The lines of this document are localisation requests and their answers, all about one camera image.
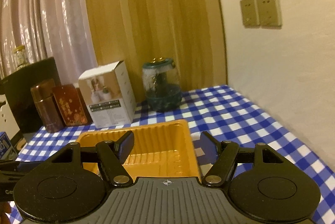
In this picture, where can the wall socket plate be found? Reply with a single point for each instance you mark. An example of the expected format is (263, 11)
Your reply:
(269, 12)
(249, 12)

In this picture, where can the wooden wall panel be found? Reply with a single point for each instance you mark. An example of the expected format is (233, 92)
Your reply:
(191, 32)

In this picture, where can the blue milk carton box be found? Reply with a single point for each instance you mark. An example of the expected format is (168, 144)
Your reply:
(7, 151)

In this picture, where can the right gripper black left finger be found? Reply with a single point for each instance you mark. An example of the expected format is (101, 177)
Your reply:
(112, 155)

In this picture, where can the orange plastic tray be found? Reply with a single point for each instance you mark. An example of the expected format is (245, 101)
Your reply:
(160, 150)

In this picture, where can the white humidifier product box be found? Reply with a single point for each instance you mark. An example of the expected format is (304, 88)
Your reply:
(108, 95)

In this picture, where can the pink sheer curtain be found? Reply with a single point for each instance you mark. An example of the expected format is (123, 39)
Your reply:
(57, 29)

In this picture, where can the brown cylindrical tin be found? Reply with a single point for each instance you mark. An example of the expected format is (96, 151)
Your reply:
(44, 101)

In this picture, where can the red festive gift box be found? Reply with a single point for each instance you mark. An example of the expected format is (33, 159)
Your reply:
(71, 105)

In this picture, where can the black box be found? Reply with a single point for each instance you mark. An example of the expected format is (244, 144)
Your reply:
(17, 89)

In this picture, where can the left wall socket plate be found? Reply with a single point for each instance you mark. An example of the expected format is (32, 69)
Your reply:
(249, 12)

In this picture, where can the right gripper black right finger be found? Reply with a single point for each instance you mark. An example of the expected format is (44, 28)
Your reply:
(222, 156)

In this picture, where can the blue white checkered tablecloth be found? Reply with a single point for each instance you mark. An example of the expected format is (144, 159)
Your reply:
(228, 116)

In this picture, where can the green glass humidifier jar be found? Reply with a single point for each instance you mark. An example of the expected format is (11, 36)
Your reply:
(161, 84)

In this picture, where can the white chair back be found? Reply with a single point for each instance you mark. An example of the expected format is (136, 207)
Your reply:
(8, 123)

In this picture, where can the small glass jar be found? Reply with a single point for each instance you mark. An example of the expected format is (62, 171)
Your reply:
(20, 57)

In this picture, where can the person's left hand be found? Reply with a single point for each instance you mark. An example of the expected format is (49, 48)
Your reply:
(5, 209)

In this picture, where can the right wall socket plate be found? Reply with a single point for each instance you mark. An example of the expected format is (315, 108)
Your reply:
(269, 12)

